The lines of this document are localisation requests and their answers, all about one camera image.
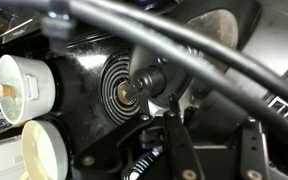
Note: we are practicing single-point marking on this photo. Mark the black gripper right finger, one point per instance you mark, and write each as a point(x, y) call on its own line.
point(252, 153)

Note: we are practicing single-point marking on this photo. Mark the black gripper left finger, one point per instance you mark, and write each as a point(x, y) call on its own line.
point(180, 150)

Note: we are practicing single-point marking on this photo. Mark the black rice cooker lid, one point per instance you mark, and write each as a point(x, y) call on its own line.
point(84, 83)

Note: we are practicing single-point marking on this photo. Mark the cream plastic cup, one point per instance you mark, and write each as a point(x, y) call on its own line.
point(40, 150)

